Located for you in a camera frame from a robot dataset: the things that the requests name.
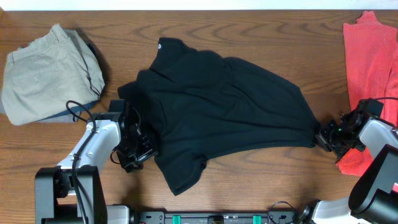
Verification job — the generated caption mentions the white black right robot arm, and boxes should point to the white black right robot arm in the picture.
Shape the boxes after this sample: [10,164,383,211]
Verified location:
[293,114,397,224]

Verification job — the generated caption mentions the red t-shirt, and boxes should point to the red t-shirt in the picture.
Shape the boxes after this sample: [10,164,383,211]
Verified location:
[336,11,398,192]

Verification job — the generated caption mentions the black t-shirt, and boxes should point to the black t-shirt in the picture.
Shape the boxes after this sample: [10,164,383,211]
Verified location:
[118,38,319,195]

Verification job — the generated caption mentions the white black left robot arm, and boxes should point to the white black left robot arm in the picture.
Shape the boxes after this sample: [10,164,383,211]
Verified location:
[35,101,157,223]

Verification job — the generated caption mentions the folded khaki pants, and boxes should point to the folded khaki pants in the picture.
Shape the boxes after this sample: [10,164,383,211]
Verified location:
[1,24,105,126]

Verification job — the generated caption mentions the folded dark blue garment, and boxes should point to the folded dark blue garment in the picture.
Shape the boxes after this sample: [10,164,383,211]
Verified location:
[42,105,83,123]

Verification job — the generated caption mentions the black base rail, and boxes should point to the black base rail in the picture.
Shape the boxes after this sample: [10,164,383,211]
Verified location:
[131,210,297,224]

